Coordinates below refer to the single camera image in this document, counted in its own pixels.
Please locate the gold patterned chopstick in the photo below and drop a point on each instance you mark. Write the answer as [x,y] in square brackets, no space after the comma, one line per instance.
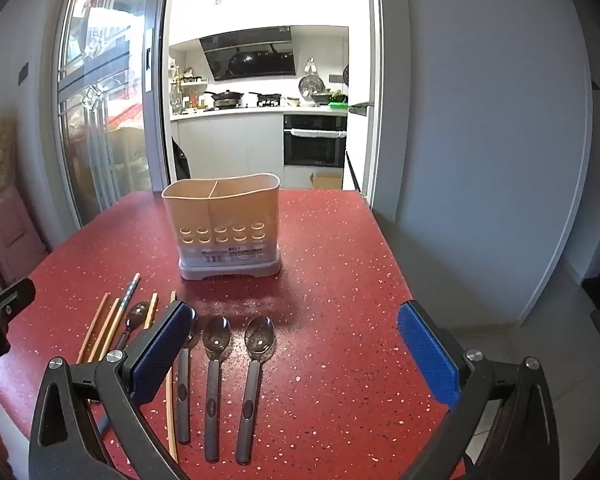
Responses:
[130,294]

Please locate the pink folding chair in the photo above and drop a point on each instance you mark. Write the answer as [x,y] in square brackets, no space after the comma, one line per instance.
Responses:
[10,230]

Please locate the black range hood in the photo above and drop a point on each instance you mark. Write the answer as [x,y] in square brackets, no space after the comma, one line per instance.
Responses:
[250,57]

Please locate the white kitchen cabinets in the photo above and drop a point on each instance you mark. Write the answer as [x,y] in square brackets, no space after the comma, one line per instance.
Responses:
[230,145]

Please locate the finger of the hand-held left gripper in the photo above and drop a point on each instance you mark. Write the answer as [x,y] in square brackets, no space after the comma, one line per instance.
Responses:
[12,300]

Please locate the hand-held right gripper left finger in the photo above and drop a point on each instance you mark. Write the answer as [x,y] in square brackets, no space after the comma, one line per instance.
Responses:
[160,350]

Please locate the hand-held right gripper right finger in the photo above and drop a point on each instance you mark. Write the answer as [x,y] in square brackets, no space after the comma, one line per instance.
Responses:
[430,355]

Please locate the beige plastic utensil holder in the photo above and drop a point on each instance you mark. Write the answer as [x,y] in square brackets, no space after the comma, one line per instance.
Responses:
[220,210]

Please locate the dark metal tray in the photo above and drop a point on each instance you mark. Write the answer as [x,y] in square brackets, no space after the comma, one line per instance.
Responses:
[361,107]

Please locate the black wok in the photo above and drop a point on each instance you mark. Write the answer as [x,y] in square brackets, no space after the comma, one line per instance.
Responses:
[227,96]

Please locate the cardboard box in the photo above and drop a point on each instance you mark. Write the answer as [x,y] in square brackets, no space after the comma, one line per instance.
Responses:
[327,181]

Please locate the round metal strainer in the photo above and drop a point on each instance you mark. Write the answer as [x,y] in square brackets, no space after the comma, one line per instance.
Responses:
[311,87]

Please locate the green cutting board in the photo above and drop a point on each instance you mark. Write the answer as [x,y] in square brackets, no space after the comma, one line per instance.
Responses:
[337,106]

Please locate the sliding glass door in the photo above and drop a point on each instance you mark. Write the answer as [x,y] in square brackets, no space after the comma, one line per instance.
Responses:
[100,125]

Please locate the black built-in oven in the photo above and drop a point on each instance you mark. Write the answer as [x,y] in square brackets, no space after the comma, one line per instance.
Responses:
[312,147]

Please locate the beaded seat cushion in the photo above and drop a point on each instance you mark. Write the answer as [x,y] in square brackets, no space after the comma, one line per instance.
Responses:
[0,150]

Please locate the black plastic bag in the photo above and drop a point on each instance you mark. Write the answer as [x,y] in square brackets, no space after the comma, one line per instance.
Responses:
[182,160]

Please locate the black frying pan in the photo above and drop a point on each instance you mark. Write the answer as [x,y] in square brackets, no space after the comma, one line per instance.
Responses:
[267,96]

